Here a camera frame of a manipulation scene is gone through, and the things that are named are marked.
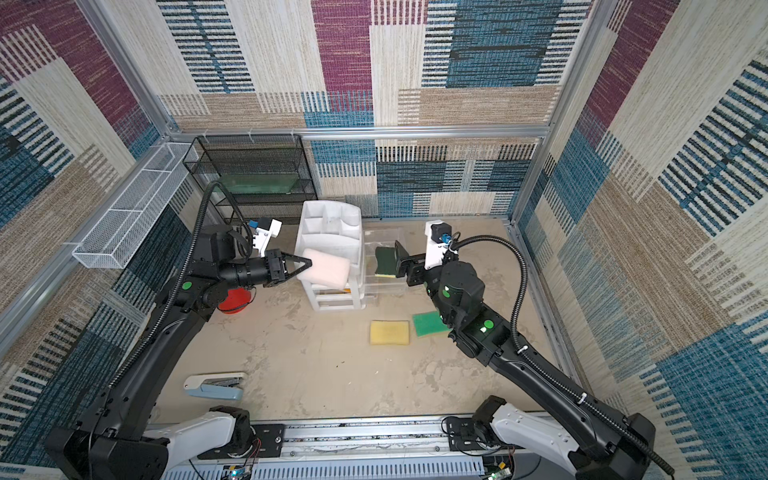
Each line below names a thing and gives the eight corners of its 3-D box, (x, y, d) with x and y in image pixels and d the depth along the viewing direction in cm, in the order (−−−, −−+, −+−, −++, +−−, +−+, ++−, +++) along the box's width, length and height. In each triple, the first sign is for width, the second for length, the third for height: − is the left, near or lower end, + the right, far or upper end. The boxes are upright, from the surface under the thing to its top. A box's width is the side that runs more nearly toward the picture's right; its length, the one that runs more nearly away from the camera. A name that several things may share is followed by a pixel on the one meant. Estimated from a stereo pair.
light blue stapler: (185, 401, 81) (178, 397, 79) (195, 376, 86) (188, 372, 83) (241, 401, 81) (235, 397, 79) (247, 376, 85) (243, 372, 83)
